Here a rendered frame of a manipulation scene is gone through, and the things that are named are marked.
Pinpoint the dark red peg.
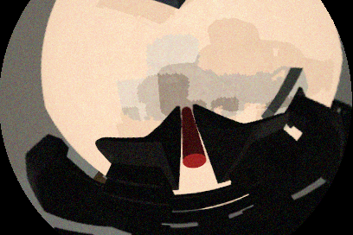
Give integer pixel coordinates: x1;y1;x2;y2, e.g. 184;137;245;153
181;106;207;168

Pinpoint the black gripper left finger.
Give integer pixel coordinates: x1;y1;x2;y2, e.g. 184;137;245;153
94;106;183;190

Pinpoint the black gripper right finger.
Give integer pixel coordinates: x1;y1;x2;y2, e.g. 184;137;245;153
193;104;290;183

